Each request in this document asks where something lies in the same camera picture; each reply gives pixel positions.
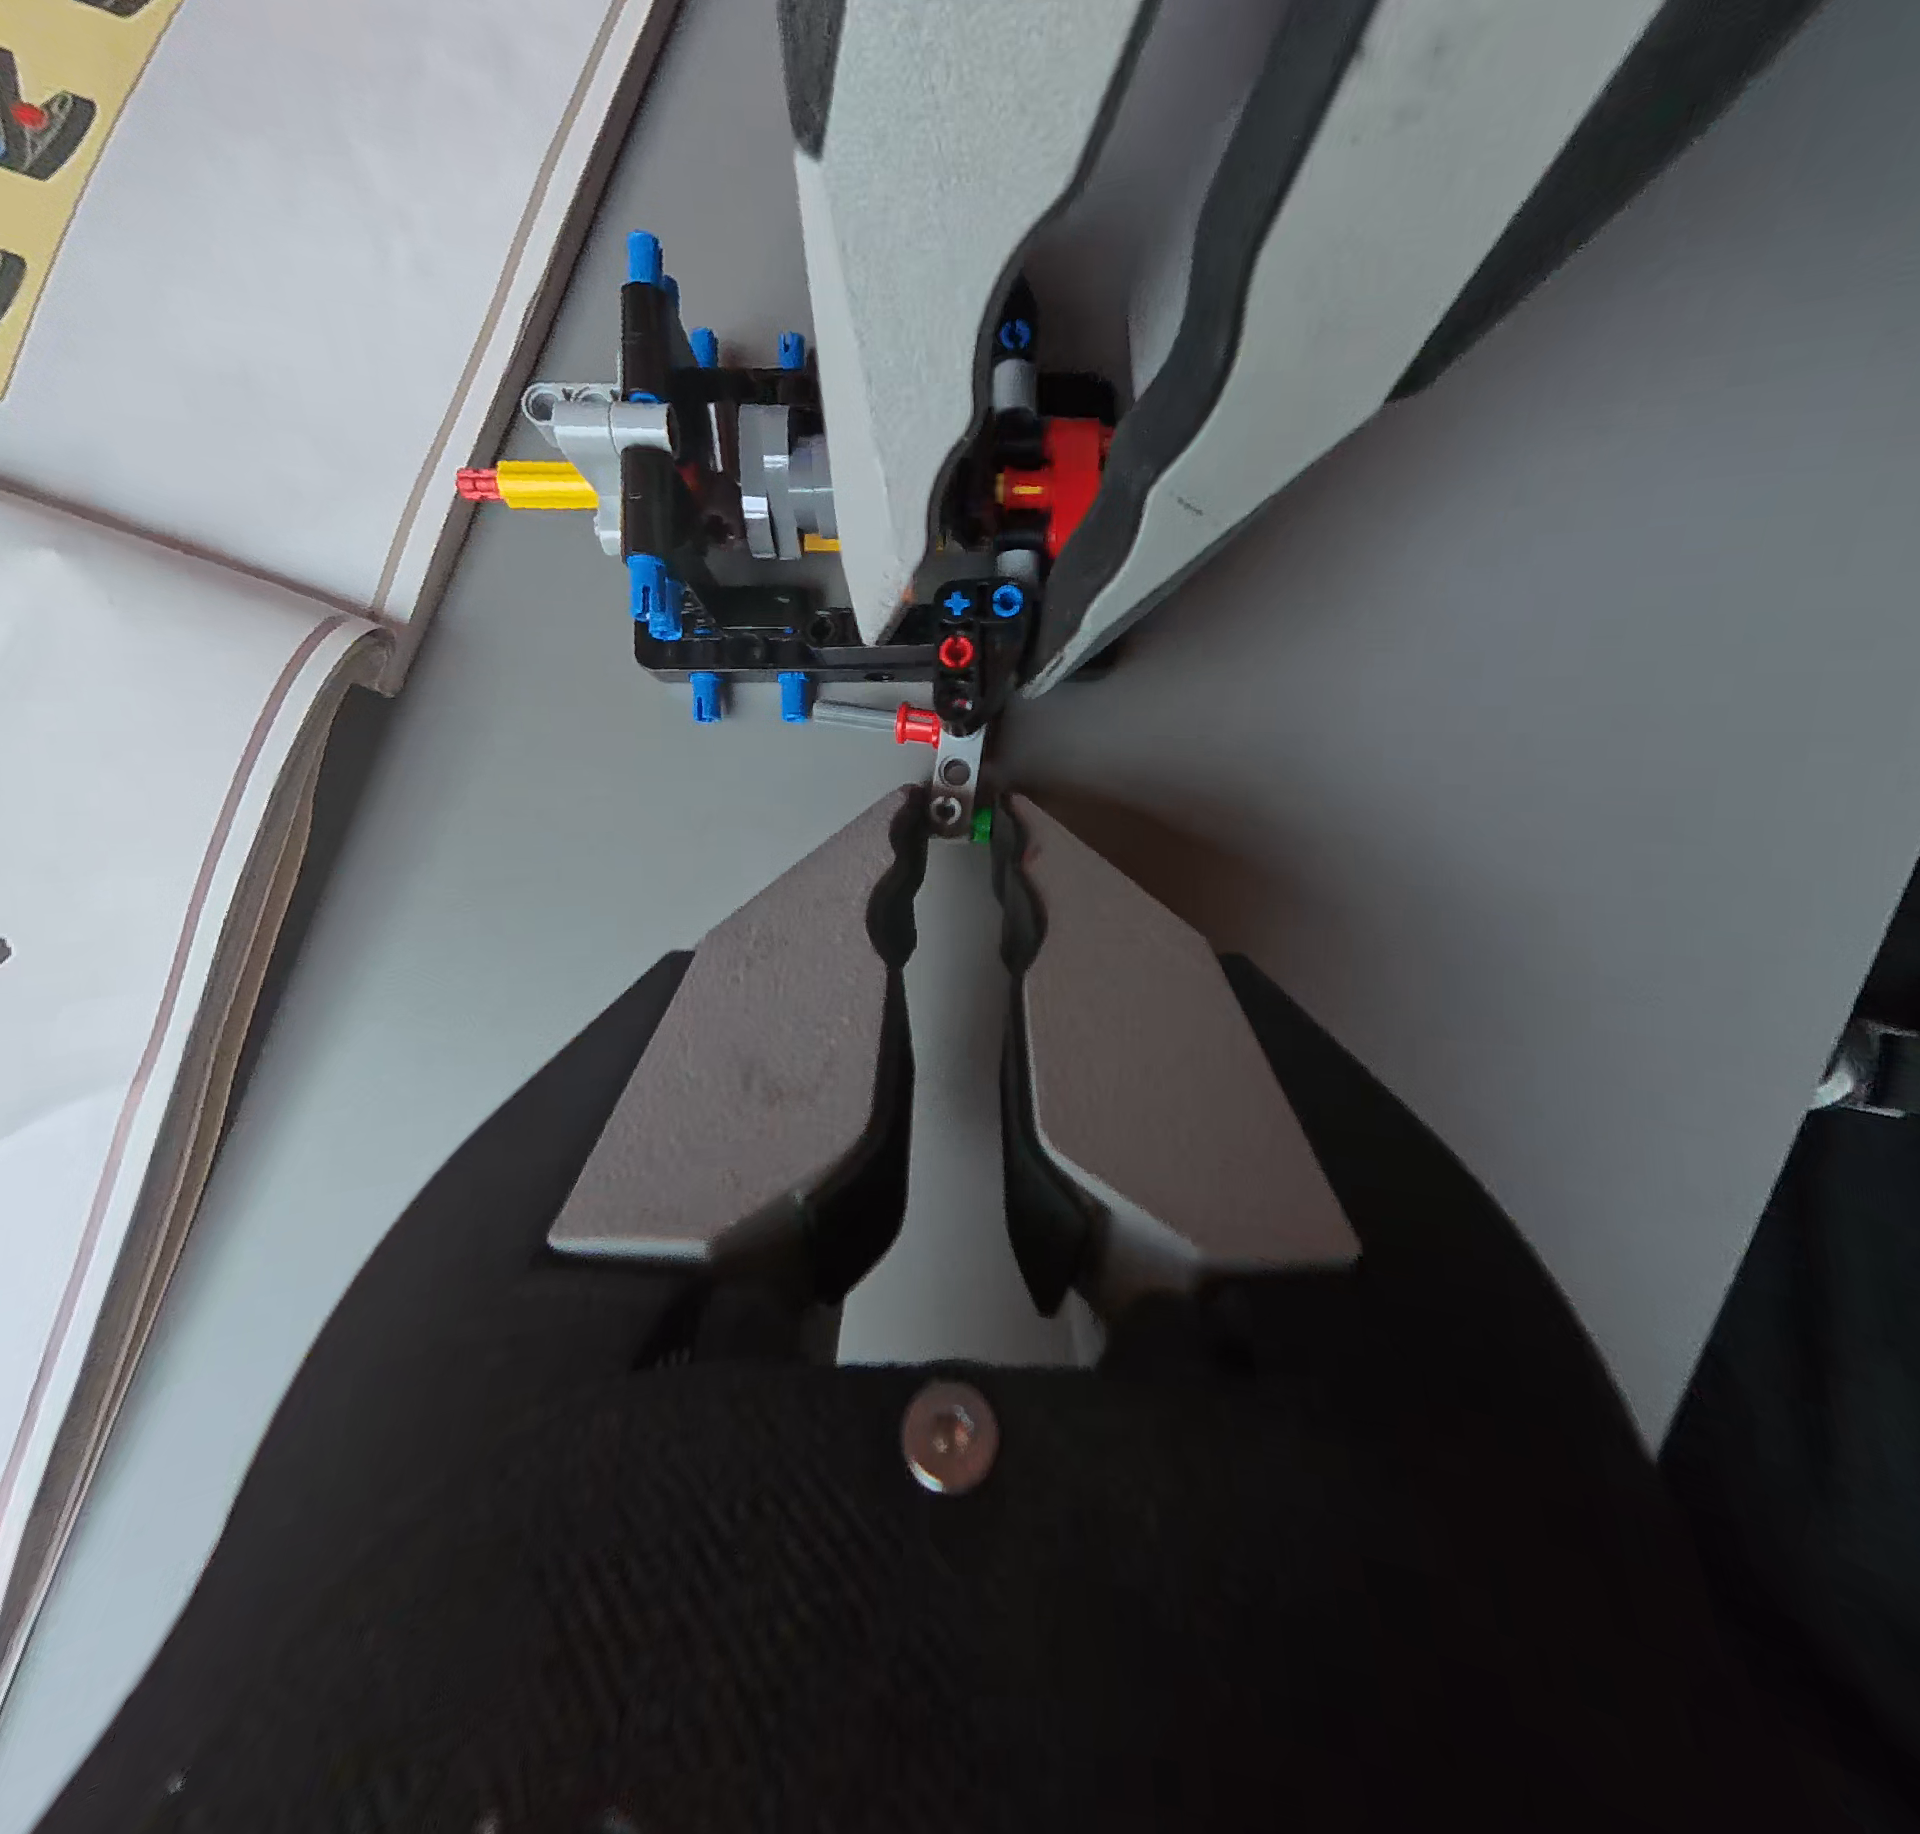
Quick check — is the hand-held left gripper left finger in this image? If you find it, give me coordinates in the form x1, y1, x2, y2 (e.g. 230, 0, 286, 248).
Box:
546, 789, 920, 1311

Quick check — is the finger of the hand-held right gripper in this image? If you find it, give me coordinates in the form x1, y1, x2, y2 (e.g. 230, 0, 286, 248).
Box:
1020, 0, 1778, 697
792, 0, 1202, 647

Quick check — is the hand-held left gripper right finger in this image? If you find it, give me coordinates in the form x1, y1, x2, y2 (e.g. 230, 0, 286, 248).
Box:
996, 794, 1365, 1317

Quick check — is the black frame lego assembly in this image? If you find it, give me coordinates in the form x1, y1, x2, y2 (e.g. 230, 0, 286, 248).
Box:
453, 228, 1141, 845

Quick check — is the lego instruction booklet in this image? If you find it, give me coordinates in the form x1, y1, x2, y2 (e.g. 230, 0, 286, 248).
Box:
0, 0, 713, 1656

